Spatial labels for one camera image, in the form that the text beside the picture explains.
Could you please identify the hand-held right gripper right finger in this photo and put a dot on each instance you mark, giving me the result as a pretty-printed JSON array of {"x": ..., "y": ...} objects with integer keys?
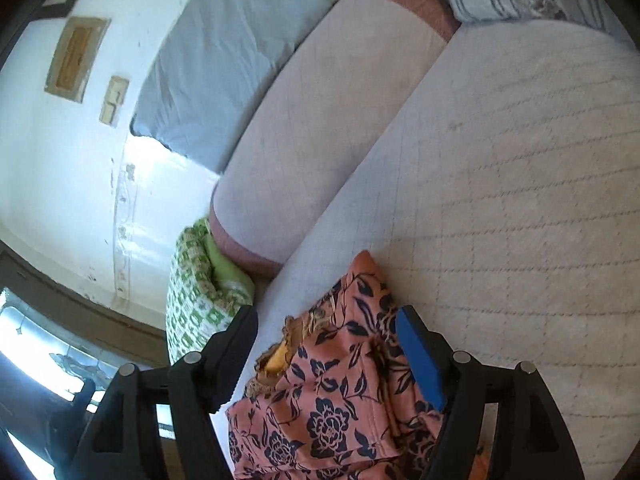
[{"x": 420, "y": 360}]

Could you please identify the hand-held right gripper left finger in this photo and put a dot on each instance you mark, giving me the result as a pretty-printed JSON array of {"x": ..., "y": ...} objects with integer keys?
[{"x": 235, "y": 355}]

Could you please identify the pink floral garment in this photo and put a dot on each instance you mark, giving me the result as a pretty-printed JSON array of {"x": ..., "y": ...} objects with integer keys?
[{"x": 330, "y": 410}]

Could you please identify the green patterned pillow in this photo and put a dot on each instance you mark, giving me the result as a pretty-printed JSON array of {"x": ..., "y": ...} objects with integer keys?
[{"x": 192, "y": 285}]

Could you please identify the quilted grey bed cover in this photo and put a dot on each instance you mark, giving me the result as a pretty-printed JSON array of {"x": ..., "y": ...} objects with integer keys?
[{"x": 500, "y": 185}]

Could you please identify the pink bolster cushion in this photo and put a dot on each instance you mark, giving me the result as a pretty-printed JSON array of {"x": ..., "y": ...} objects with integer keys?
[{"x": 325, "y": 125}]

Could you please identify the white pillow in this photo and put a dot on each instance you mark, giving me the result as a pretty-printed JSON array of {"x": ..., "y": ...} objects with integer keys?
[{"x": 215, "y": 70}]

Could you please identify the window with brown frame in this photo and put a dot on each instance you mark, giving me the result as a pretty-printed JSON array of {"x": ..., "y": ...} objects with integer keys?
[{"x": 30, "y": 320}]

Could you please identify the beige wall switch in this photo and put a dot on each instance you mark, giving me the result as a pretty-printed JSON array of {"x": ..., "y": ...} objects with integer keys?
[{"x": 114, "y": 101}]

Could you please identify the recessed wall panel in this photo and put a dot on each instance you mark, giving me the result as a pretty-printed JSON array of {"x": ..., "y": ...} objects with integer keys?
[{"x": 75, "y": 60}]

